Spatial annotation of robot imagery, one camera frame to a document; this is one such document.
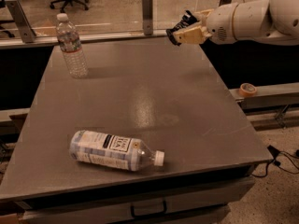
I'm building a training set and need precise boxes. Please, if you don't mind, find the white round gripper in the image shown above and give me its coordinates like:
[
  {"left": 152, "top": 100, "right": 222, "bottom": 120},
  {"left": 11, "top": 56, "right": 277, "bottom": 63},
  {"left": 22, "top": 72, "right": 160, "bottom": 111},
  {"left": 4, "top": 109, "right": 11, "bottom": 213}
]
[{"left": 173, "top": 3, "right": 238, "bottom": 45}]

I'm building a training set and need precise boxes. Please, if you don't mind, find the dark blue rxbar wrapper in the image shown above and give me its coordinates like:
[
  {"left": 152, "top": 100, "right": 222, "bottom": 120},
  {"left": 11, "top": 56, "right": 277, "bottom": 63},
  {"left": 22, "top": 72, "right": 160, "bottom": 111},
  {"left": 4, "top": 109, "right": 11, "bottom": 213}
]
[{"left": 166, "top": 10, "right": 198, "bottom": 46}]

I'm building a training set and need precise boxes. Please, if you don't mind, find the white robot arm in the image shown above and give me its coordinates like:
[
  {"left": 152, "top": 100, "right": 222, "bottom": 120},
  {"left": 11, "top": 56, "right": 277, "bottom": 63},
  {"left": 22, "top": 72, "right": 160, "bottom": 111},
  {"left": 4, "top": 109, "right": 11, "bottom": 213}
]
[{"left": 166, "top": 0, "right": 299, "bottom": 46}]

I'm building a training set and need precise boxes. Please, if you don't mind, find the clear upright water bottle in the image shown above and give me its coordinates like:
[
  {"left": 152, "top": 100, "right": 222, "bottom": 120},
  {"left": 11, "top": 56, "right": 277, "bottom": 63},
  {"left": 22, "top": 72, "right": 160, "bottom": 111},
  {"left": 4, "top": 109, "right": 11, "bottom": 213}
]
[{"left": 56, "top": 13, "right": 88, "bottom": 78}]

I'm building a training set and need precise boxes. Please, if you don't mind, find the lying blue label tea bottle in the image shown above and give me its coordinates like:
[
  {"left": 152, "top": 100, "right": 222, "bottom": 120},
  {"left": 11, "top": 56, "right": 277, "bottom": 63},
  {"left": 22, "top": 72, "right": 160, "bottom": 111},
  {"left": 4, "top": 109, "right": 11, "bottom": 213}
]
[{"left": 69, "top": 130, "right": 164, "bottom": 172}]

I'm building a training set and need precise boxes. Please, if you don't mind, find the orange tape roll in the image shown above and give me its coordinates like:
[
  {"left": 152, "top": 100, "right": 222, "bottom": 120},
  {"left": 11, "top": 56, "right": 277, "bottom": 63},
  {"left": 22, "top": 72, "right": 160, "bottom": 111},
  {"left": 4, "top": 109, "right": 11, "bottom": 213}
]
[{"left": 239, "top": 83, "right": 257, "bottom": 97}]

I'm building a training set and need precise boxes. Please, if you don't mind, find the grey table drawer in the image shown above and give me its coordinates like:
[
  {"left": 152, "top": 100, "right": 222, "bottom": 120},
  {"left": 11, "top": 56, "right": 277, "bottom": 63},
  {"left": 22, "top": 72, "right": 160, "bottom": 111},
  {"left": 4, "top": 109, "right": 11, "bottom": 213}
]
[{"left": 23, "top": 176, "right": 254, "bottom": 224}]

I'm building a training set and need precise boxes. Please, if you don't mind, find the middle metal glass bracket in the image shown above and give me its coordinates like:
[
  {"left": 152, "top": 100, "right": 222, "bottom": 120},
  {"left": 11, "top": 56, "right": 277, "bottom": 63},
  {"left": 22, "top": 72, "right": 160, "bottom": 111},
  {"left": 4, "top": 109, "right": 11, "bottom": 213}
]
[{"left": 142, "top": 0, "right": 153, "bottom": 35}]

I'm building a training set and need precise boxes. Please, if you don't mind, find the metal side rail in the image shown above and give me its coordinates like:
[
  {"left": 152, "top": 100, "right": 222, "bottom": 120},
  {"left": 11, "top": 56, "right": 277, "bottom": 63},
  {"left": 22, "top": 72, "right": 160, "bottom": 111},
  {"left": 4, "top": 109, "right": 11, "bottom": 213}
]
[{"left": 230, "top": 83, "right": 299, "bottom": 110}]

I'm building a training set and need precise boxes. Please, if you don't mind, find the black floor cable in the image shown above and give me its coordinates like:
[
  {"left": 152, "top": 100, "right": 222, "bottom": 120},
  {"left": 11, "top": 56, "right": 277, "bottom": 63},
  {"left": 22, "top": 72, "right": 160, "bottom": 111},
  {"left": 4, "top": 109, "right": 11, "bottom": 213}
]
[{"left": 250, "top": 145, "right": 299, "bottom": 179}]

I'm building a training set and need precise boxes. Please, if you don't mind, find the left metal glass bracket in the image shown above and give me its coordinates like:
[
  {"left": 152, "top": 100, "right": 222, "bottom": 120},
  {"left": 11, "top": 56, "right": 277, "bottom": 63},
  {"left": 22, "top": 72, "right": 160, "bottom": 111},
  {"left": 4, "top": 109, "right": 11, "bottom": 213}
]
[{"left": 6, "top": 0, "right": 36, "bottom": 43}]

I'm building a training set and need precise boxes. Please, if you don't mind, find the black drawer handle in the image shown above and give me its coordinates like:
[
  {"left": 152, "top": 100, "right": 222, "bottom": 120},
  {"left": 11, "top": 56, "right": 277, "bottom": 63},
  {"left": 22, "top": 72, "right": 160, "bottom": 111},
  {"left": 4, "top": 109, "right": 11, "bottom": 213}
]
[{"left": 130, "top": 201, "right": 167, "bottom": 219}]

